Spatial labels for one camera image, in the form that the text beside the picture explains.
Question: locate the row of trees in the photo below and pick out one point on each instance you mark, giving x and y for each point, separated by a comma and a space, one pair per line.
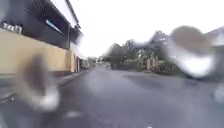
123, 55

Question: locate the grey asphalt road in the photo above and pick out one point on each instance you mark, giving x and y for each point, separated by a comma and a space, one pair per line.
126, 100

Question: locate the dark building with slatted front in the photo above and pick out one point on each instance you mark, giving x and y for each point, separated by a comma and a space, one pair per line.
36, 23

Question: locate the long yellow wall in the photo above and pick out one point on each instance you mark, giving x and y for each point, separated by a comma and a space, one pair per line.
50, 55

